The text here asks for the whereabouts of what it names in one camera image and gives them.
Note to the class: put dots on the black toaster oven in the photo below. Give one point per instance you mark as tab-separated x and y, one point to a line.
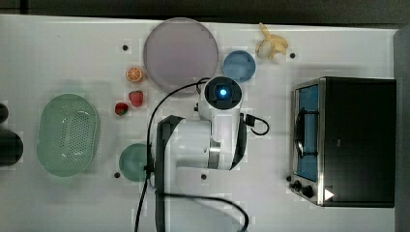
343	142

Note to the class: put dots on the toy strawberry light red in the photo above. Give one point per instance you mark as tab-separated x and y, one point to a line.
136	98

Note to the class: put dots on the toy orange half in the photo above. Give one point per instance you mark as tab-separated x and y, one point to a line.
134	74

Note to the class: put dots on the blue cup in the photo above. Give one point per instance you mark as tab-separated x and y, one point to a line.
239	65

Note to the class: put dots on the green perforated colander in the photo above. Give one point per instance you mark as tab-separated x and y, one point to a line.
68	135

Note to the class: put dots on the toy strawberry dark red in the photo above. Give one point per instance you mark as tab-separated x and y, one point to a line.
121	108

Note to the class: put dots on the grey round plate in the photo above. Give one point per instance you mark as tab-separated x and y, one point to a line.
178	52

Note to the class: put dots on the peeled toy banana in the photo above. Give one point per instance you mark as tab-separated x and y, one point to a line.
271	44

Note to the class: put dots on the green measuring cup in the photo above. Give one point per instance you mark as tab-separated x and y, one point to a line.
132	162

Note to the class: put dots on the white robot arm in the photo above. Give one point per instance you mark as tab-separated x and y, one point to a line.
216	140

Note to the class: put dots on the large black round pan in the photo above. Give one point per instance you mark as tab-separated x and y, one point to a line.
11	148

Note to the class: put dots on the small black round pot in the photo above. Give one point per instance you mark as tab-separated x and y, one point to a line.
4	113

